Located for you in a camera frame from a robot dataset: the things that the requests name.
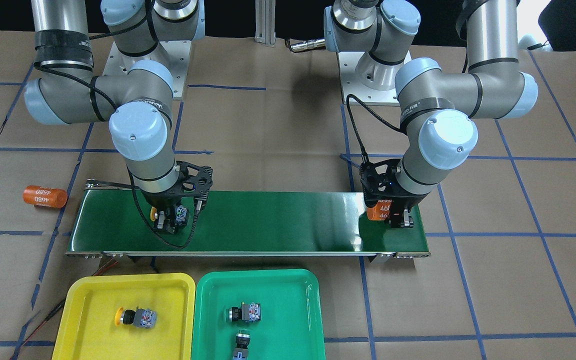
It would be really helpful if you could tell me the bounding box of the yellow plastic tray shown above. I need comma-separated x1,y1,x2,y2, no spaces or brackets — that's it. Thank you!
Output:
52,273,195,360

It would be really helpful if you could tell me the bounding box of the aluminium frame post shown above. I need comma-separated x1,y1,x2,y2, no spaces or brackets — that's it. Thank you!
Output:
254,0,276,47

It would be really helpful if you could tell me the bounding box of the yellow push button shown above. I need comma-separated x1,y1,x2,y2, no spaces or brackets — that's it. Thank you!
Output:
150,203,189,234
114,306,158,330

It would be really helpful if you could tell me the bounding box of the green conveyor belt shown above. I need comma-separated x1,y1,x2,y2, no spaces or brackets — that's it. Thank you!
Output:
66,181,431,262

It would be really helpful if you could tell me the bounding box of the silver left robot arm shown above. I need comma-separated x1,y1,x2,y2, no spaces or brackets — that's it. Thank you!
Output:
324,0,538,228

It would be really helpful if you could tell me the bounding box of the red black wire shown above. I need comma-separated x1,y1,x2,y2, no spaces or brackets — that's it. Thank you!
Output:
20,257,119,348

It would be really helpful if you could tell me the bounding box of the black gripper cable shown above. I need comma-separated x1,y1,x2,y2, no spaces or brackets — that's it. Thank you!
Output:
345,94,409,163

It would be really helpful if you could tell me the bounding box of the orange 4680 cylinder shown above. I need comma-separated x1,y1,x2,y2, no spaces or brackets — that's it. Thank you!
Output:
22,186,68,208
366,199,393,221

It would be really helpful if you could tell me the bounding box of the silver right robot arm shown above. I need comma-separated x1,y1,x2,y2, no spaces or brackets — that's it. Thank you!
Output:
24,0,205,233

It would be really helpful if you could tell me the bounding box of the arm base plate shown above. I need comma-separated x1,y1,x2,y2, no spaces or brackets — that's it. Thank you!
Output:
337,51,412,107
102,41,192,101

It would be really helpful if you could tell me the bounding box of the green push button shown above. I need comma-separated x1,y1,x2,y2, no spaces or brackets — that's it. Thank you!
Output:
226,302,262,323
231,330,250,360

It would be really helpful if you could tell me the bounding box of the green plastic tray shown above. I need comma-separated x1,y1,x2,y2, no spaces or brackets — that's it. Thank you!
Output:
191,269,326,360

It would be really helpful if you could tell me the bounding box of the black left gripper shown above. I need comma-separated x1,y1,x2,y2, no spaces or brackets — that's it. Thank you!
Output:
359,159,426,229

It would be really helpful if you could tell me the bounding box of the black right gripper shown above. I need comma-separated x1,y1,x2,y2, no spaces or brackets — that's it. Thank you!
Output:
141,161,214,234

